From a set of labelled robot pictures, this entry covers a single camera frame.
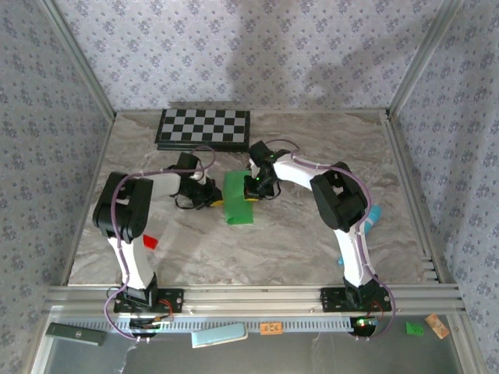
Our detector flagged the black and grey chessboard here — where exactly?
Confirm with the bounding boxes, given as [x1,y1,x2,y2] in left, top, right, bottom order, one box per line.
[154,108,251,153]

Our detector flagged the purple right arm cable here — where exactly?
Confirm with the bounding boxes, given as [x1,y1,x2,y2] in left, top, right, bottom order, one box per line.
[264,138,398,344]

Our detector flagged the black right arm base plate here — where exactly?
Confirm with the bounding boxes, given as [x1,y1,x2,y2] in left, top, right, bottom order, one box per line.
[320,287,393,314]

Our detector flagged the light blue marker pen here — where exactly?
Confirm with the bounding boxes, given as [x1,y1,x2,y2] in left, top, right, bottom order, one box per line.
[336,205,384,267]

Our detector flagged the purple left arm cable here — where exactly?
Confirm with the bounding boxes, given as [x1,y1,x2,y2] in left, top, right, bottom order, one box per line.
[102,145,217,344]

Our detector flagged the grey slotted cable duct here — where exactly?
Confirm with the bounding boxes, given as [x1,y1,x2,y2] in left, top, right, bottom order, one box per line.
[58,316,381,334]

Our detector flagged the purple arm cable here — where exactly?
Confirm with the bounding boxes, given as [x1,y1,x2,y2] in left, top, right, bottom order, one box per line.
[102,145,217,344]
[264,138,398,344]

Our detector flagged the aluminium side rail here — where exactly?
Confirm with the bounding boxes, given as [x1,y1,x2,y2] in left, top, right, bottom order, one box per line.
[383,110,455,286]

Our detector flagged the light blue flat pad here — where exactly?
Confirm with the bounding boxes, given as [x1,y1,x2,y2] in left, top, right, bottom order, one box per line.
[190,323,250,349]

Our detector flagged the small brown box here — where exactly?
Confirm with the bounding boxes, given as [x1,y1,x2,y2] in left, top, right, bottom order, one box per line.
[424,312,451,340]

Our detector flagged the aluminium frame post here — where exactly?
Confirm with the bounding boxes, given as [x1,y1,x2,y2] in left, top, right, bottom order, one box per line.
[387,0,465,118]
[37,0,118,122]

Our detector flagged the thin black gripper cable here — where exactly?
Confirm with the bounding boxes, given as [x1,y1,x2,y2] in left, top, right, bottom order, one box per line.
[263,181,282,202]
[172,193,207,212]

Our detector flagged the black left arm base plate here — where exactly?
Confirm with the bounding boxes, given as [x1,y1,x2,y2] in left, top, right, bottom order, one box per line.
[113,288,186,314]

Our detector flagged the aluminium frame rail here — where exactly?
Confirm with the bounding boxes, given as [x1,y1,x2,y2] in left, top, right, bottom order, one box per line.
[42,284,468,316]

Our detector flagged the dark flat rectangular box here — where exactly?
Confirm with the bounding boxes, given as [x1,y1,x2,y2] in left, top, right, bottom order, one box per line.
[44,322,108,348]

